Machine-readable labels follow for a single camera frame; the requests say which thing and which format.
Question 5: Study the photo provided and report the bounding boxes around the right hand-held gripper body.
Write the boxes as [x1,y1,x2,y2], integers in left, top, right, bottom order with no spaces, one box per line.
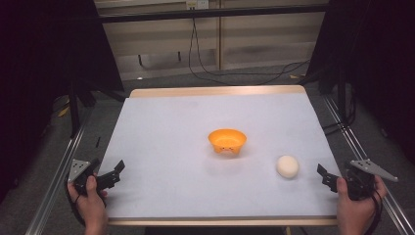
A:
[345,158,399,202]

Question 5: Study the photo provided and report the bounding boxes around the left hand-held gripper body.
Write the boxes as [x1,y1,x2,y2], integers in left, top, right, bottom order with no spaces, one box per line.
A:
[67,158,101,198]

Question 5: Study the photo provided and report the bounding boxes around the person's left hand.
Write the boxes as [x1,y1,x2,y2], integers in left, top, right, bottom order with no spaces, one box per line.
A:
[67,174,109,227]

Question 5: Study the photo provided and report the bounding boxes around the person's right hand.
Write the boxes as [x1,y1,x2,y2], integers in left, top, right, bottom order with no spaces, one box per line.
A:
[335,174,389,227]

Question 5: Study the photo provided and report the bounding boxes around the white round bun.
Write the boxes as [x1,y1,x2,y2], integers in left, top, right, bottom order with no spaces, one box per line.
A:
[275,154,300,180]

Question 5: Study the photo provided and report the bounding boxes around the black metal stand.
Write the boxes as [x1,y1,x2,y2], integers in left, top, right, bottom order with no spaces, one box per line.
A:
[67,77,98,139]
[321,62,358,136]

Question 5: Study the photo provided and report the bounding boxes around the white table cover sheet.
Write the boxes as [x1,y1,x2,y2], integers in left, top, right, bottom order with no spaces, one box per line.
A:
[105,93,341,219]

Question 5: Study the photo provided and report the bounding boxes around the orange plastic bowl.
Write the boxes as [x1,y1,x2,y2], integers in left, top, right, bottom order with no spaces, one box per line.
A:
[207,127,248,157]

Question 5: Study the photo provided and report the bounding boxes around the black curtain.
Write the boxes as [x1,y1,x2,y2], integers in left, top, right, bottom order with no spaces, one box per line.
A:
[0,0,125,205]
[306,0,415,165]

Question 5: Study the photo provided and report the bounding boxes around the black horizontal bar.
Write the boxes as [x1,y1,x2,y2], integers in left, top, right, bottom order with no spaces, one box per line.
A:
[97,3,330,24]

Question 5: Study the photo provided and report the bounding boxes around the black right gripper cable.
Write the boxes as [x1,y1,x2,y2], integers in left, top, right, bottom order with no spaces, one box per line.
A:
[363,188,384,235]

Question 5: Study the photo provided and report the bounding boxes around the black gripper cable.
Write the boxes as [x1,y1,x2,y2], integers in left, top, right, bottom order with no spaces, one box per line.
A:
[363,188,384,235]
[64,175,87,227]

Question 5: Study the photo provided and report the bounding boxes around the aluminium floor rail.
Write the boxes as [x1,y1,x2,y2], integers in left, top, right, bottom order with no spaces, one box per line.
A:
[24,121,88,235]
[322,95,415,235]

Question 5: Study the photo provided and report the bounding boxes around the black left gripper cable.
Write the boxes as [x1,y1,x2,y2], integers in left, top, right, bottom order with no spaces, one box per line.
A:
[64,175,87,227]

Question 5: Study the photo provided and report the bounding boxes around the black hanging cable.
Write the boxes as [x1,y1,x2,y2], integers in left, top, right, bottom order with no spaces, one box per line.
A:
[187,17,311,87]

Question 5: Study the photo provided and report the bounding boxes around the white wall socket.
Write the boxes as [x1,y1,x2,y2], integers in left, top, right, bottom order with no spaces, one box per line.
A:
[185,0,210,11]

